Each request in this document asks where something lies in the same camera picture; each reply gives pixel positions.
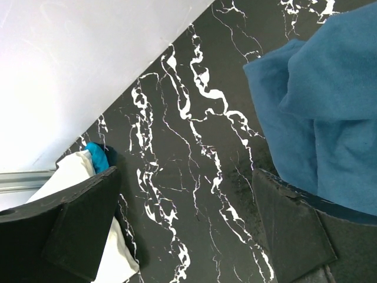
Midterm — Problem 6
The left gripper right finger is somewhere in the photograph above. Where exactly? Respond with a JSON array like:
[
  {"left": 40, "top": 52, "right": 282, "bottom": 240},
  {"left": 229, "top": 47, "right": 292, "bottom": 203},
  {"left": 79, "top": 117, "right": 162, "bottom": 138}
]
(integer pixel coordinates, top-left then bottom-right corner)
[{"left": 252, "top": 169, "right": 376, "bottom": 282}]

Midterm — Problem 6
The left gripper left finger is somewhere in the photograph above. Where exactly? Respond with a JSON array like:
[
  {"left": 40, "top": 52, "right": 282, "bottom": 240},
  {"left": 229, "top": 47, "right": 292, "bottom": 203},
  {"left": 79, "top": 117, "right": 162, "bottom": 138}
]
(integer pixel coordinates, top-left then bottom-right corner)
[{"left": 1, "top": 166, "right": 121, "bottom": 282}]

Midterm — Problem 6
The blue t-shirt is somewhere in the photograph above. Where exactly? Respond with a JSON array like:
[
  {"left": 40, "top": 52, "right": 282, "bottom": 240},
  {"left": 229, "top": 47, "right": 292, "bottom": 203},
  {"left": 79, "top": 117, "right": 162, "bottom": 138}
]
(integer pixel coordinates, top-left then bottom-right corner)
[{"left": 243, "top": 3, "right": 376, "bottom": 215}]

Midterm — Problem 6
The folded white t-shirt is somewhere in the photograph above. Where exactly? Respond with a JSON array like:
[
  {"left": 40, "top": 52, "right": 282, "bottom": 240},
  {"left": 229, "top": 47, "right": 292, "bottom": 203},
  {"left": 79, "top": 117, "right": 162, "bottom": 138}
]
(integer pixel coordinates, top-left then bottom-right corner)
[{"left": 27, "top": 149, "right": 139, "bottom": 282}]

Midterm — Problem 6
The folded teal t-shirt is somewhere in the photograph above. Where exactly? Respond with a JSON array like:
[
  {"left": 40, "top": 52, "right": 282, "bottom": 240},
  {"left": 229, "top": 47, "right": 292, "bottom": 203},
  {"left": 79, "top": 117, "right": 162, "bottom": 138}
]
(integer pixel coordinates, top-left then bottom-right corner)
[{"left": 85, "top": 142, "right": 110, "bottom": 174}]

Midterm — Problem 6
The aluminium frame rail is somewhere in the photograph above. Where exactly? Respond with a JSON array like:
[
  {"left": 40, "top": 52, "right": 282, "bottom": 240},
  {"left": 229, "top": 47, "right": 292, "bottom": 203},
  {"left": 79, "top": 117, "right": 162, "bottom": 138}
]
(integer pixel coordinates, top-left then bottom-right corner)
[{"left": 1, "top": 170, "right": 55, "bottom": 194}]

